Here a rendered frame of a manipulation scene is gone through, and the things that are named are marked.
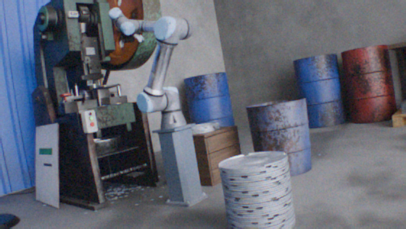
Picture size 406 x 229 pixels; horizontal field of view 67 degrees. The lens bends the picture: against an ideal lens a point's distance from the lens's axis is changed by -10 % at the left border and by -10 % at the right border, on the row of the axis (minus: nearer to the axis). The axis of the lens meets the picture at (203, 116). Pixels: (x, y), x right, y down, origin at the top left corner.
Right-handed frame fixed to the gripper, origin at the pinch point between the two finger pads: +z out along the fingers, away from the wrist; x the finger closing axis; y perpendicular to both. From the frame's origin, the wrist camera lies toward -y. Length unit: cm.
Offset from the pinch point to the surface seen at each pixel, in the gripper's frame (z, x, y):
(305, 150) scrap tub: 41, 93, 89
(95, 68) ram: 12.0, -34.3, 2.5
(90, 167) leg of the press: 15, -43, 75
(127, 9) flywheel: 16, -7, -49
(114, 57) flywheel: 41, -30, -25
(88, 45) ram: 3.9, -36.0, -13.9
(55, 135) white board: 18, -71, 44
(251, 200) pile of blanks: -43, 51, 126
